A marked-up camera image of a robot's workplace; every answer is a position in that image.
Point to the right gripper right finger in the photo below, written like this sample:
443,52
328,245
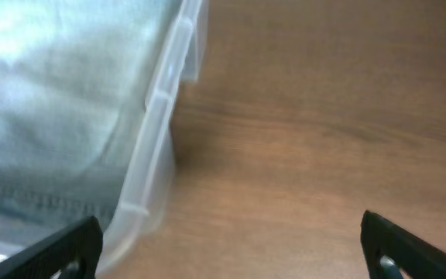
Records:
390,251

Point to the clear plastic storage bin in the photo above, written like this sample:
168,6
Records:
147,184

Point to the light blue jeans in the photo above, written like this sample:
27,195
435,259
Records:
73,81

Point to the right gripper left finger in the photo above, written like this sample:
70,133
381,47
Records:
72,252

